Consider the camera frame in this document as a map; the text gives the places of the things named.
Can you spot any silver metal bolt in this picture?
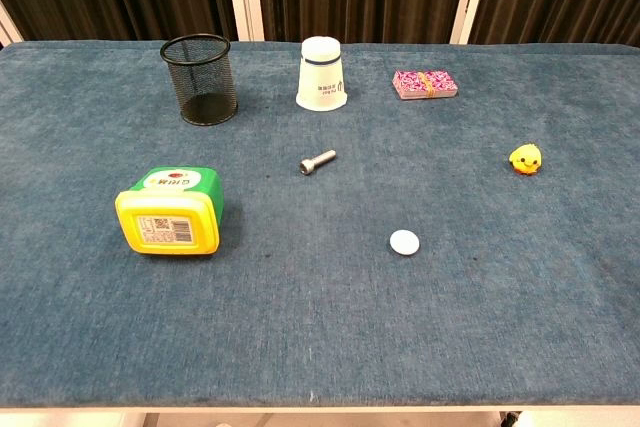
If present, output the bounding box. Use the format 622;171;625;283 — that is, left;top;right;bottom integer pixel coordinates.
299;148;338;177

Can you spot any yellow chick toy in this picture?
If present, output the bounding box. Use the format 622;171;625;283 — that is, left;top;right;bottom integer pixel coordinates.
508;143;543;178

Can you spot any pink card deck with band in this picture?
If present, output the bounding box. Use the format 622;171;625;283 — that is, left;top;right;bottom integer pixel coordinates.
392;69;460;101

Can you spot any white paper cup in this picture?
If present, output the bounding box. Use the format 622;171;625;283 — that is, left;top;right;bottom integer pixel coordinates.
294;36;349;111

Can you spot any blue table cloth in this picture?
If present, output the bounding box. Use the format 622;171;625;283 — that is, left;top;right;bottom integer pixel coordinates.
0;39;640;408

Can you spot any black mesh pen holder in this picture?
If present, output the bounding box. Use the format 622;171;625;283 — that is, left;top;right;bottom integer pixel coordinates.
159;33;239;127

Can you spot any green box with yellow lid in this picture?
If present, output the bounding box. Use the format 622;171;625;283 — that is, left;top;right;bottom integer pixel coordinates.
114;165;225;256

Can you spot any white round disc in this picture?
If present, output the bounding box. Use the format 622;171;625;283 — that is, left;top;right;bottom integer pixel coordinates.
389;229;421;256

